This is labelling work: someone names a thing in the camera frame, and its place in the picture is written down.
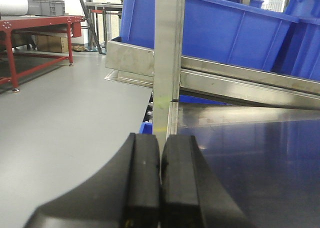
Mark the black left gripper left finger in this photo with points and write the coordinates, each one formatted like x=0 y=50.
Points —
x=124 y=193

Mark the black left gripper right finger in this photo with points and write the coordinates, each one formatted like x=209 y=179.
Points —
x=192 y=195

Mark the blue bin lower shelf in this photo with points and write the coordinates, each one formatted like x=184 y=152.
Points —
x=146 y=128

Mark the stainless steel flow rack shelf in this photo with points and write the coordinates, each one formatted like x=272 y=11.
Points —
x=258 y=131

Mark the blue bin upper right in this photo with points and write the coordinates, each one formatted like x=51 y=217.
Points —
x=219 y=30

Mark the blue bin upper left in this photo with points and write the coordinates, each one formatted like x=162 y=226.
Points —
x=299 y=54

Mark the brown cardboard box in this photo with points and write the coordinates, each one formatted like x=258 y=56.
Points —
x=52 y=44

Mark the red metal conveyor table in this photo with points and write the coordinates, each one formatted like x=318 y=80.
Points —
x=16 y=30

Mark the grey plastic crate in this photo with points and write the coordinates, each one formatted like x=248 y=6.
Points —
x=50 y=8

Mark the white foam roll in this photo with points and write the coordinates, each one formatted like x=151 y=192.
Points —
x=13 y=7

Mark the steel frame tables in background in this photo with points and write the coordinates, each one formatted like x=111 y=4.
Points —
x=99 y=24

